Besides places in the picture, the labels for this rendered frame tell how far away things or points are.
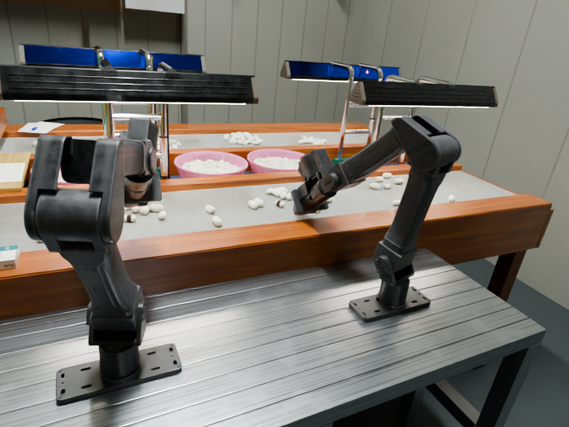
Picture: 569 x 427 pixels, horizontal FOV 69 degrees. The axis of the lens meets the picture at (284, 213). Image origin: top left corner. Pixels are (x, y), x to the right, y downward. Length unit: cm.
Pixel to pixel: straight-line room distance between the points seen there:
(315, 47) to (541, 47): 170
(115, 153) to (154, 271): 48
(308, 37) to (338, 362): 306
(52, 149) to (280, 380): 53
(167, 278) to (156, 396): 30
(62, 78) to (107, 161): 62
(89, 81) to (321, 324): 78
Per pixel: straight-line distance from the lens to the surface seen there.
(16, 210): 130
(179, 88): 115
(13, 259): 97
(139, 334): 75
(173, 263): 97
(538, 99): 272
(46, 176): 54
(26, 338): 95
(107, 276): 61
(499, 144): 284
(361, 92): 138
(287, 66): 187
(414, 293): 109
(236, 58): 339
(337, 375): 83
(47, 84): 113
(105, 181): 52
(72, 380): 82
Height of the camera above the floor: 125
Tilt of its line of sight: 24 degrees down
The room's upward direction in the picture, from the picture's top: 6 degrees clockwise
